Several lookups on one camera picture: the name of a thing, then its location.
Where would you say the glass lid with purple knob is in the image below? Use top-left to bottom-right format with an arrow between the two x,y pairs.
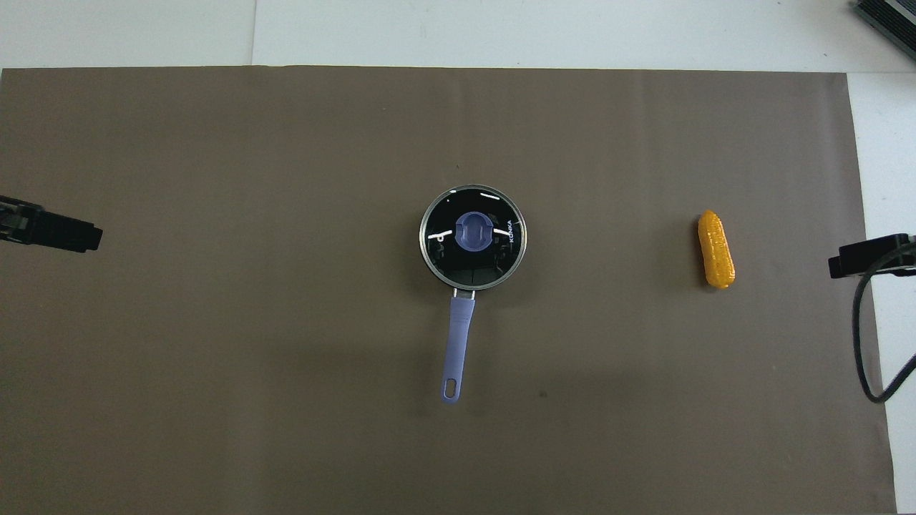
419,185 -> 527,290

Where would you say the brown paper table mat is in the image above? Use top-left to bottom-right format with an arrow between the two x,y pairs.
0,66 -> 899,515

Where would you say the yellow toy corn cob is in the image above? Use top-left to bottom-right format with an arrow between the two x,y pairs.
698,210 -> 736,290

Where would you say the grey ribbed device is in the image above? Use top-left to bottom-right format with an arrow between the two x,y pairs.
850,0 -> 916,62

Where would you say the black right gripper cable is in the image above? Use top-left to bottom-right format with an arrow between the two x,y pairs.
851,242 -> 916,405

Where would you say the dark pot with purple handle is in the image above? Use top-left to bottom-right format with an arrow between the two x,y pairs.
419,185 -> 528,406

